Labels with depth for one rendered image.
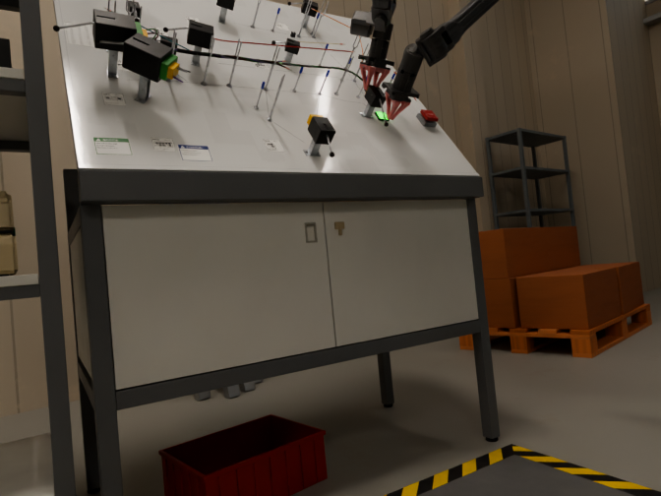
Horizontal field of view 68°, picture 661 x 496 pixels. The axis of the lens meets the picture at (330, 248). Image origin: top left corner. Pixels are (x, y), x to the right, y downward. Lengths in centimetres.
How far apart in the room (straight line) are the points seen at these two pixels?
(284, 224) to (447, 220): 57
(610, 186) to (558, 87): 139
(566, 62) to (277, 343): 601
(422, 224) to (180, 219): 73
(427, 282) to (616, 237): 497
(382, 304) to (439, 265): 25
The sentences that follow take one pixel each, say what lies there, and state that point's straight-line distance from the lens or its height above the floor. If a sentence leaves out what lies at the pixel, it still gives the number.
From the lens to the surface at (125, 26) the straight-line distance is 136.
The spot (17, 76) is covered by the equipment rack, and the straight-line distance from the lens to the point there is 117.
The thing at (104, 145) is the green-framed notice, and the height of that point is 93.
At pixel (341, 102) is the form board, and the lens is 166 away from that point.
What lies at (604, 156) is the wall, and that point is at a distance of 646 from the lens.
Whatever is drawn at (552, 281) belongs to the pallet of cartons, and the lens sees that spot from 304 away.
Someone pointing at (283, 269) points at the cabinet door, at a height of 62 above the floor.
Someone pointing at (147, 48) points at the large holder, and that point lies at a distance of 128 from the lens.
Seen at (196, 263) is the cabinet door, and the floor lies 66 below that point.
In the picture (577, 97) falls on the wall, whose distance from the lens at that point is 669.
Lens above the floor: 62
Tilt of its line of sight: 2 degrees up
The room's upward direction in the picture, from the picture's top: 5 degrees counter-clockwise
